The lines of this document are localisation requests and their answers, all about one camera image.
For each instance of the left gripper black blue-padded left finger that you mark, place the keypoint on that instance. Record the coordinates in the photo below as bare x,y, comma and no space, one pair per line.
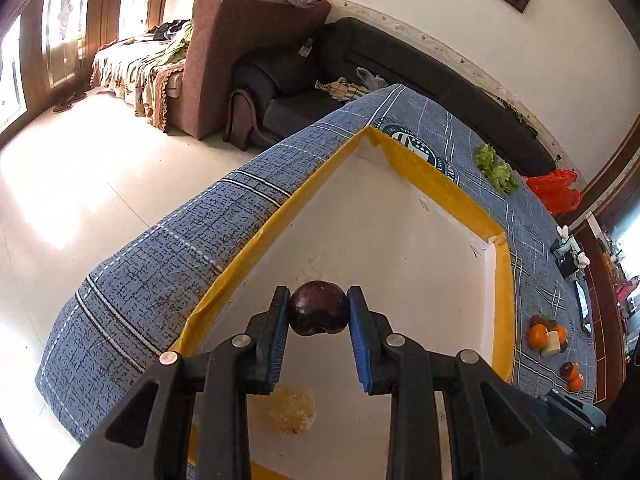
147,433

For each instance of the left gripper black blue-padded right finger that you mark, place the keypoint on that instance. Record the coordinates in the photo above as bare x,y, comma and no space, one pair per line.
493,431

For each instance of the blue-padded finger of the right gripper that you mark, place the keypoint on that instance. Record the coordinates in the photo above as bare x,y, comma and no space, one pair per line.
569,418

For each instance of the white cylindrical fruit piece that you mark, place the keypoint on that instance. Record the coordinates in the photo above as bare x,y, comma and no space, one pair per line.
553,344

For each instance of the large orange tangerine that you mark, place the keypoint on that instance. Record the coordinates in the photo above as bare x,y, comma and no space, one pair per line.
537,336

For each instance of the beige round corn cake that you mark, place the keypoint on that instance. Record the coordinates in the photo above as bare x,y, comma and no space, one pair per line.
289,409

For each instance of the orange tangerine with leaf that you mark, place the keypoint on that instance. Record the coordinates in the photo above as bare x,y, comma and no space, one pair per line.
553,326

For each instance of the small tangerine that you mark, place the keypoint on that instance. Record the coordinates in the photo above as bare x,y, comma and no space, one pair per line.
576,383

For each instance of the red jujube date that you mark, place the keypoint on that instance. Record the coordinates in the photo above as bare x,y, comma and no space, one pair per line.
537,320

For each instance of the wooden side cabinet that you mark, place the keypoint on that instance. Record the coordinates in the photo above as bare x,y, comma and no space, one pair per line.
608,324

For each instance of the black smartphone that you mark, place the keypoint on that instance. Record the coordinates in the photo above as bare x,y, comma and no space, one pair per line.
584,307

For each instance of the blue plaid tablecloth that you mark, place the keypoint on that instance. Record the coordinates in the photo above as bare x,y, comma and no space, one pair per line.
133,305

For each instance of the yellow-rimmed white cardboard tray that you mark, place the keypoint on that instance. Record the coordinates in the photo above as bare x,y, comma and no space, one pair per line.
378,216

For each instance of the black cup with items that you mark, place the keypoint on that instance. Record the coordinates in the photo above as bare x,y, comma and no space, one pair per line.
569,257

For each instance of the red plastic bag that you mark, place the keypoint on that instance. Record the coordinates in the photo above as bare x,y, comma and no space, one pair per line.
555,191

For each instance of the green lettuce bunch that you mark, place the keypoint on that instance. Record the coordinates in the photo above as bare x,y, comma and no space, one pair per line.
497,172

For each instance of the brown armchair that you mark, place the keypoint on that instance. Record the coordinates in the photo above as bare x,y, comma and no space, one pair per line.
223,31

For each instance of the wooden glass door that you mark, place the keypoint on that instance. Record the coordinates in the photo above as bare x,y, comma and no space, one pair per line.
48,46

